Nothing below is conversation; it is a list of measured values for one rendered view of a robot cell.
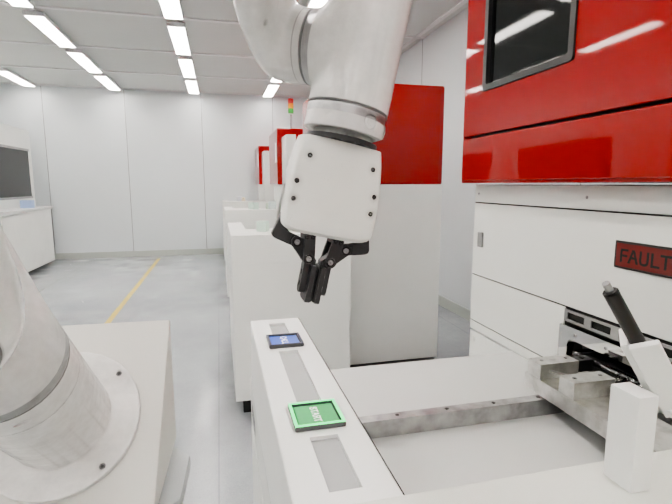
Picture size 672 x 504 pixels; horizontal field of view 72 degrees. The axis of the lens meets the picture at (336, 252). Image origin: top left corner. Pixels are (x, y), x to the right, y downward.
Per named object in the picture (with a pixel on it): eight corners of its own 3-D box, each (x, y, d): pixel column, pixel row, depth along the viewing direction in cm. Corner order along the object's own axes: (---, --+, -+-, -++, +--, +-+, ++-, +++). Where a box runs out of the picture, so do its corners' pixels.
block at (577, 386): (598, 386, 79) (599, 369, 79) (614, 394, 76) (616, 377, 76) (558, 391, 77) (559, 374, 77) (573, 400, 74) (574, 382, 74)
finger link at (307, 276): (317, 238, 51) (305, 296, 52) (289, 232, 51) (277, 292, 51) (323, 241, 48) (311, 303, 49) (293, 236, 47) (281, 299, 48)
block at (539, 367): (564, 368, 87) (565, 353, 87) (578, 375, 84) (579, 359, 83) (527, 372, 85) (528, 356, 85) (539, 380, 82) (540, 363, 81)
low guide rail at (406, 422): (588, 403, 86) (590, 387, 86) (597, 408, 84) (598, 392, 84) (324, 438, 74) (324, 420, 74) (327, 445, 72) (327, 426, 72)
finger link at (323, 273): (346, 243, 52) (334, 301, 53) (319, 238, 51) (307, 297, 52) (354, 247, 49) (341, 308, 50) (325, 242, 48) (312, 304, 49)
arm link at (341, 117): (376, 126, 54) (370, 152, 54) (301, 107, 51) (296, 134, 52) (403, 116, 46) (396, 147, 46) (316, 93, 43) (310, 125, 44)
